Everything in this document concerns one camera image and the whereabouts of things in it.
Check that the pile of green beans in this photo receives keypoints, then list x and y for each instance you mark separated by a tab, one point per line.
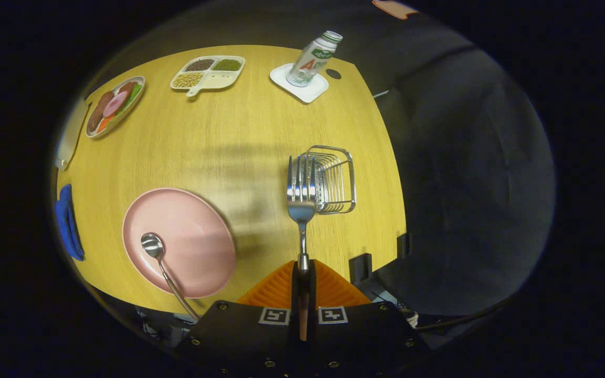
227	65

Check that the grey food plate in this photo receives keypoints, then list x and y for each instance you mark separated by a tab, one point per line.
133	107

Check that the pile of yellow soybeans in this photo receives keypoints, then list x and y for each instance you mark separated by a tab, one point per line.
188	80

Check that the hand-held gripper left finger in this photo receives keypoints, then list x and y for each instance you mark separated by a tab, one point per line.
295	294

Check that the blue towel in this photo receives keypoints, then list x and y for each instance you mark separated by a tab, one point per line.
66	220

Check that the white square coaster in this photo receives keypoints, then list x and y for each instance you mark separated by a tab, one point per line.
308	93

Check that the orange tomato slice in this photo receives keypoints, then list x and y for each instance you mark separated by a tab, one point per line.
105	124

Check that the green lettuce leaf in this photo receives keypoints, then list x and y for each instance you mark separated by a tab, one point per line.
134	93

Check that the white divided tray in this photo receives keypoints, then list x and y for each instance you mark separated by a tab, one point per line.
221	80

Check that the black table clamp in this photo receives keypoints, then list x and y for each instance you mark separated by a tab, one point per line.
360	268
404	245

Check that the white toaster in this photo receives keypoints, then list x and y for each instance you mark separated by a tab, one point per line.
71	134

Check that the pink ham slice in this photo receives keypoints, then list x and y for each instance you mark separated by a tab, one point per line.
114	104

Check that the pink plate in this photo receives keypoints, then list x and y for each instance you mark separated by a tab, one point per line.
192	236

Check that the brown meat patty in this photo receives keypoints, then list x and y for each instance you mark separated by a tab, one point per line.
98	111
127	87

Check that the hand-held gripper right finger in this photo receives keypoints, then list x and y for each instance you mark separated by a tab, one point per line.
311	294

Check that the pile of dark beans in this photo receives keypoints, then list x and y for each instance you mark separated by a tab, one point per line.
199	65

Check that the white plastic bottle green cap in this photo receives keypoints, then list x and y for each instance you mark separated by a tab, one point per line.
310	60

